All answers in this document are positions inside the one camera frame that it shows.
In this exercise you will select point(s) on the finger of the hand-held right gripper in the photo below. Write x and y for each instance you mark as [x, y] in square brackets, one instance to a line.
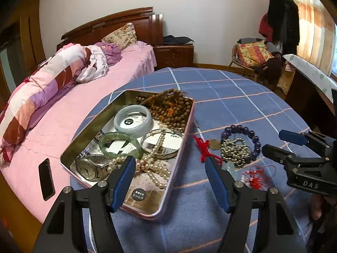
[279, 154]
[289, 137]

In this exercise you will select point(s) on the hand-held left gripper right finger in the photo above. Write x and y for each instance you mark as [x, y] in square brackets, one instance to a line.
[216, 187]

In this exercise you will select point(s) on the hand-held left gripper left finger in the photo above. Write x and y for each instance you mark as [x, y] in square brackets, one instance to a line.
[122, 184]

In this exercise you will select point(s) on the silver wrist watch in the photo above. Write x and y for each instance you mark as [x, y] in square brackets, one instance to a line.
[87, 170]

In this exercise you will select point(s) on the green jade bangle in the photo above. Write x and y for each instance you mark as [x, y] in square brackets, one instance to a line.
[105, 139]

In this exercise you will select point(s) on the silver metal bangle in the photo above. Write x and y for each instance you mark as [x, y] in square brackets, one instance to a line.
[168, 154]

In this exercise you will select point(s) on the white jade bangle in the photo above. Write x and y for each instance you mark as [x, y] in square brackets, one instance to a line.
[118, 121]

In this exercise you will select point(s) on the pink metal tin box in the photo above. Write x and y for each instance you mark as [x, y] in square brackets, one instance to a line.
[126, 97]

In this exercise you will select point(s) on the person's right hand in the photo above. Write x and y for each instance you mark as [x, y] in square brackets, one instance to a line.
[317, 208]

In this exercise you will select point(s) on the red knot bead charm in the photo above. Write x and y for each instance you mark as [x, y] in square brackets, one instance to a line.
[254, 180]

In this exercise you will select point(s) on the dark wooden desk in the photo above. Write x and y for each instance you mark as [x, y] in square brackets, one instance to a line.
[302, 97]

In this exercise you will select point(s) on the white patterned desk cover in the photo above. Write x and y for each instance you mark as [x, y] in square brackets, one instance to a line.
[310, 71]

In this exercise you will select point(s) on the dark brown garment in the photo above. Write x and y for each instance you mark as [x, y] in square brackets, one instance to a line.
[272, 68]

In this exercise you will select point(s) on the black smartphone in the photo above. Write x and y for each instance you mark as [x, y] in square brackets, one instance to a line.
[46, 179]

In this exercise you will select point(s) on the blue checked tablecloth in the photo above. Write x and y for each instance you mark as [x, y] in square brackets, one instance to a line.
[223, 97]

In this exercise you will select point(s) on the bed with pink sheet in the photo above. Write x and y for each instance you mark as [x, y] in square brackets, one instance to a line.
[79, 105]

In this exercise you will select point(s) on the floral patchwork cushion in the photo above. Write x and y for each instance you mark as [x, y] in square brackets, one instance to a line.
[252, 54]

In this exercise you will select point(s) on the metal chair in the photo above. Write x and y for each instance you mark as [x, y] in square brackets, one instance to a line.
[235, 63]

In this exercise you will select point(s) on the red hanging garment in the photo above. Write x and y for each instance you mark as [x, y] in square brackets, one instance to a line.
[264, 29]

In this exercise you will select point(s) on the black hanging coat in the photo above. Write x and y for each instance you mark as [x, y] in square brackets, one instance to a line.
[287, 23]

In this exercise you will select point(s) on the orange patterned curtain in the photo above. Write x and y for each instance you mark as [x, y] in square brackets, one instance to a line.
[316, 26]

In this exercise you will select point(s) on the pink patchwork quilt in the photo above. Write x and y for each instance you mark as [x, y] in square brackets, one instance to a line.
[44, 84]

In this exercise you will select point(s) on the purple cloth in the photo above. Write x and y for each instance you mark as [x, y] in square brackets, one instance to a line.
[110, 54]

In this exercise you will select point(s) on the wooden nightstand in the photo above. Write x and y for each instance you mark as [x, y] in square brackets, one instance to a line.
[173, 55]

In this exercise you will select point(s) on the dark folded clothes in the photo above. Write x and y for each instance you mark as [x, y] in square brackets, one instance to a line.
[177, 40]

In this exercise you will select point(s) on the floral pillow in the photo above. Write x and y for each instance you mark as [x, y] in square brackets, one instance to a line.
[121, 35]

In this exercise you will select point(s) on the wooden headboard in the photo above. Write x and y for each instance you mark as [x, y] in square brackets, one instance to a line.
[155, 29]

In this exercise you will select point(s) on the brown wooden wardrobe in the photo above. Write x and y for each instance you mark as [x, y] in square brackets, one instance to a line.
[29, 31]

